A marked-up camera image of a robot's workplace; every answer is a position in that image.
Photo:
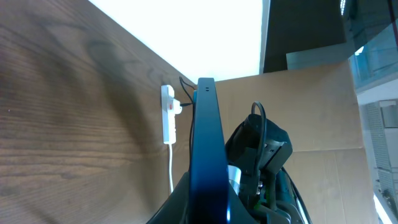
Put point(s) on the white power strip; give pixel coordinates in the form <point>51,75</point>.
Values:
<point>168,118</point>

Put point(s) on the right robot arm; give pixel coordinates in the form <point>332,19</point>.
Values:
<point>267,193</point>

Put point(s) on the brown cardboard panel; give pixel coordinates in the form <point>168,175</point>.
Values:
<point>318,108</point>

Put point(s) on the white charger plug adapter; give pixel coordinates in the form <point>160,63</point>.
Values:
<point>175,106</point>

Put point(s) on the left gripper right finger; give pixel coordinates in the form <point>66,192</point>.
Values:
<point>237,213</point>

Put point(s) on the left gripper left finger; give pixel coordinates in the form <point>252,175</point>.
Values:
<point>175,208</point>

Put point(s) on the blue Galaxy smartphone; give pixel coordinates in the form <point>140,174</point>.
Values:
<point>209,183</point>

